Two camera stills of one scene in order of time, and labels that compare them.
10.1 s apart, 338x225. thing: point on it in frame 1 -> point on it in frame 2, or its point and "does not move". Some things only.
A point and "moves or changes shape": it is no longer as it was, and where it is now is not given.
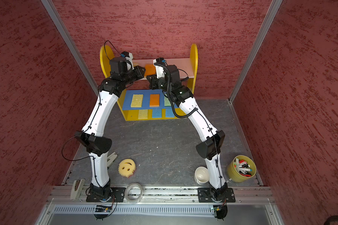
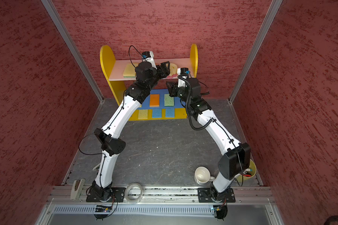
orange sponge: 154,100 does not move
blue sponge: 169,113 does not move
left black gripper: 138,70 -> 164,71
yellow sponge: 142,114 does not move
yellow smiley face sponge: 126,167 moves or changes shape
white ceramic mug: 202,175 does not move
